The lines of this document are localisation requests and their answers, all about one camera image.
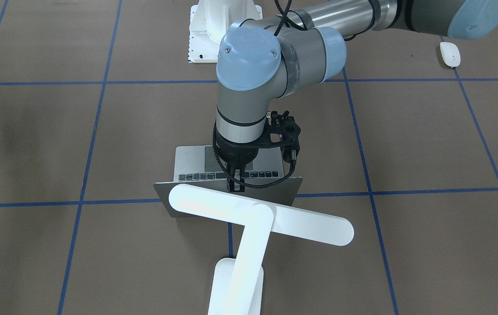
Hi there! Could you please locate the grey laptop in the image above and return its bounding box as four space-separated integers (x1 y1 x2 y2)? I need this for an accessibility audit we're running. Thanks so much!
153 146 303 218

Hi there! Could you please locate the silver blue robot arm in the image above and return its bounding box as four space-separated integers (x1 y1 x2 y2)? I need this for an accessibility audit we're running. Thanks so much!
212 0 498 192

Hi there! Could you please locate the brown paper table cover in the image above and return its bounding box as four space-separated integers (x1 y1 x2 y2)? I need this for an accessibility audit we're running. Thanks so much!
0 0 498 315

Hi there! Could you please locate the white central pedestal column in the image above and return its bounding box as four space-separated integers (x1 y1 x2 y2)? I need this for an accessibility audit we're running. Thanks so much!
188 0 263 63

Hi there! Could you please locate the white desk lamp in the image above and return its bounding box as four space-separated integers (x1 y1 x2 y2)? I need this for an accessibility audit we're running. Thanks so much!
169 184 354 315

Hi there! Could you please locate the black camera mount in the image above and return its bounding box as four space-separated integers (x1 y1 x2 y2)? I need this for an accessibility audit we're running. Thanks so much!
264 110 301 164

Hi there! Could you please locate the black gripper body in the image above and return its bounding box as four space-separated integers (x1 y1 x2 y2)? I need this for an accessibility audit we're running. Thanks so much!
212 136 259 174

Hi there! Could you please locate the black braided camera cable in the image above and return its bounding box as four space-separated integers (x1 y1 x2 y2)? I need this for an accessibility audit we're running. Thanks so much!
212 0 302 189

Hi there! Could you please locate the white computer mouse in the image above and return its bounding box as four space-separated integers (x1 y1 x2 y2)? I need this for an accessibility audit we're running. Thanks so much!
439 42 461 68

